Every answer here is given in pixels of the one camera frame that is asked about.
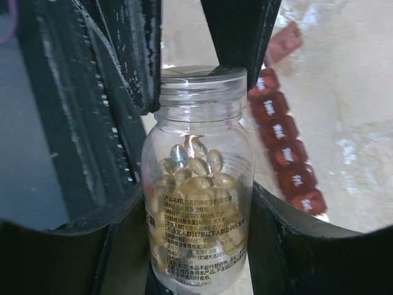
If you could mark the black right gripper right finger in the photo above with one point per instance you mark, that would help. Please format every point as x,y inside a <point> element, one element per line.
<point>291,252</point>

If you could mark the red weekly pill organizer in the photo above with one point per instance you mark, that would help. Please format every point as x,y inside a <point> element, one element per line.
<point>278,131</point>

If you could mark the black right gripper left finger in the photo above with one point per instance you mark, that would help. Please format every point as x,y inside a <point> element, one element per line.
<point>105,252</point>

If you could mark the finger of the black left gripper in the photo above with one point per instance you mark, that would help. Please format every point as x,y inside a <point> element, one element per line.
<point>131,32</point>
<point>241,31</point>

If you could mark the clear pill bottle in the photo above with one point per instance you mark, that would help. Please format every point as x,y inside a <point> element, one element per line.
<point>198,166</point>

